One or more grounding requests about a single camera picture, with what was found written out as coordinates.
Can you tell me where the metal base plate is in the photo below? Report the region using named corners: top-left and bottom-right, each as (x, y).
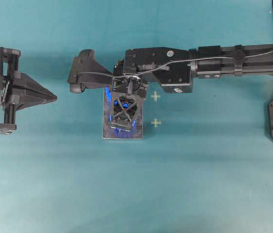
top-left (102, 93), bottom-right (144, 140)

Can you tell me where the small blue gear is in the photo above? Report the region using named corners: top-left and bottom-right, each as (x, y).
top-left (108, 101), bottom-right (137, 133)

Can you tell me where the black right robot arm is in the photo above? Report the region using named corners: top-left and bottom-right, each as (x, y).
top-left (105, 44), bottom-right (273, 132)

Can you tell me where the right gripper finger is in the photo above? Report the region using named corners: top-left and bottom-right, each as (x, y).
top-left (124, 96), bottom-right (144, 131)
top-left (110, 93), bottom-right (127, 129)

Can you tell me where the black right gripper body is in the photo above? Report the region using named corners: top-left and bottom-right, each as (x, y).
top-left (109, 60), bottom-right (148, 102)

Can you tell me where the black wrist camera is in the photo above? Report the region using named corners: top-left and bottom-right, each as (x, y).
top-left (67, 49), bottom-right (112, 94)

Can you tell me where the large blue gear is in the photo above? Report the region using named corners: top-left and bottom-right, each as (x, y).
top-left (105, 86), bottom-right (112, 102)

